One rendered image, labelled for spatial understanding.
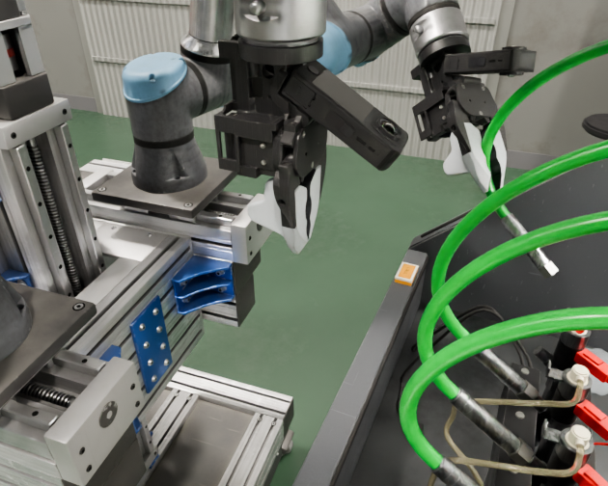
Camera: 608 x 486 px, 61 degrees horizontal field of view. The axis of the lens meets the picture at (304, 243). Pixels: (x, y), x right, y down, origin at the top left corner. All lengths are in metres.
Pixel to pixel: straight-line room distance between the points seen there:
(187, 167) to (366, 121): 0.63
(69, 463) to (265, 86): 0.50
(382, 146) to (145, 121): 0.64
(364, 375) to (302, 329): 1.46
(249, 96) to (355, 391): 0.44
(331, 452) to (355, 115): 0.42
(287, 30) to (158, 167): 0.64
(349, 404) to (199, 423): 0.98
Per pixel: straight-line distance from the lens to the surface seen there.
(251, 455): 1.55
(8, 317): 0.74
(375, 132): 0.44
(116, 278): 0.98
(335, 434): 0.69
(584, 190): 0.92
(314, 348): 2.12
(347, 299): 2.36
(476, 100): 0.74
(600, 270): 1.00
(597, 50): 0.64
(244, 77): 0.47
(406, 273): 0.93
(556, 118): 3.68
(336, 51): 0.72
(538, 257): 0.73
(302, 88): 0.44
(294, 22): 0.42
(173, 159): 1.02
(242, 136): 0.47
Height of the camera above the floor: 1.51
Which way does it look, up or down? 34 degrees down
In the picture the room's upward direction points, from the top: straight up
